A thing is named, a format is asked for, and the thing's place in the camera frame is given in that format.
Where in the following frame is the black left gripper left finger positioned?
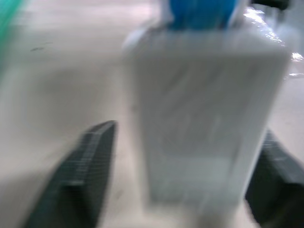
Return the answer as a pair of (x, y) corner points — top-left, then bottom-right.
(25, 120), (117, 228)

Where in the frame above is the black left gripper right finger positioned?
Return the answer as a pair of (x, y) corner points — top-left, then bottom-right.
(244, 129), (304, 228)

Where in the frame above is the green bin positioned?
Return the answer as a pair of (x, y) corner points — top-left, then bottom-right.
(0, 0), (26, 36)

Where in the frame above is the white plastic bottle blue cap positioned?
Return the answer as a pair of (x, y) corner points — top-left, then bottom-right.
(122, 7), (292, 216)

